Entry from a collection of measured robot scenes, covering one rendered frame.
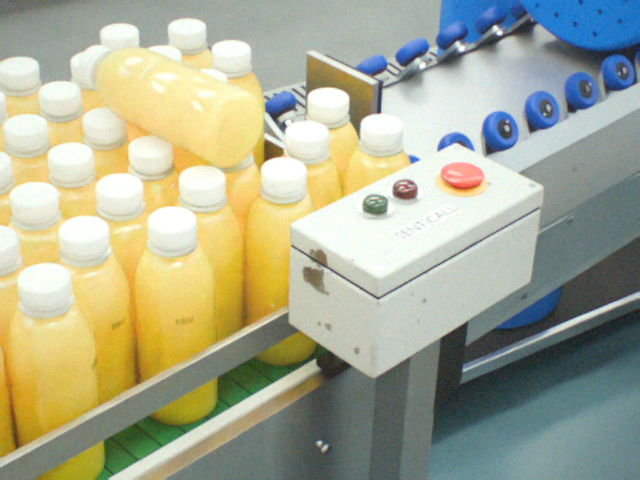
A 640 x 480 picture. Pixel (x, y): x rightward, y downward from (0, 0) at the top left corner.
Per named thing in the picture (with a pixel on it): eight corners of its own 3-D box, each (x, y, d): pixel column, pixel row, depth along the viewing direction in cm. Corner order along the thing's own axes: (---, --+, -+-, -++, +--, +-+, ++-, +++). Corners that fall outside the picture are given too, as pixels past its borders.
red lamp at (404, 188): (423, 195, 106) (424, 183, 106) (405, 205, 105) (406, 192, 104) (404, 185, 108) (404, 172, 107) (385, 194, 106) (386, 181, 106)
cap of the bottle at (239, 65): (219, 53, 134) (219, 37, 133) (255, 58, 133) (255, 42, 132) (206, 69, 130) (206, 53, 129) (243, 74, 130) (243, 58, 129)
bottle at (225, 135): (227, 84, 106) (91, 25, 116) (196, 162, 107) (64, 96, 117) (277, 102, 112) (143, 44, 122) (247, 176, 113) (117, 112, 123)
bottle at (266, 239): (250, 372, 118) (250, 208, 108) (239, 327, 124) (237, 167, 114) (324, 364, 120) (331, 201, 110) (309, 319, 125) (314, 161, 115)
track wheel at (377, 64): (355, 82, 155) (346, 69, 155) (361, 88, 159) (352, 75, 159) (387, 61, 154) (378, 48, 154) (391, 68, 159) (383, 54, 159)
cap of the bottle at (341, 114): (351, 106, 125) (352, 89, 124) (344, 125, 121) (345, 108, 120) (311, 101, 125) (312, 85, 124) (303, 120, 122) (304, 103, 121)
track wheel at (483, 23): (496, 28, 173) (488, 16, 173) (513, 11, 169) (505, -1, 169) (473, 39, 171) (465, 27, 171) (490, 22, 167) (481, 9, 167)
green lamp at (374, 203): (394, 210, 104) (395, 198, 104) (375, 220, 103) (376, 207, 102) (374, 200, 106) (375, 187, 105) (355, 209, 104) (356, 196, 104)
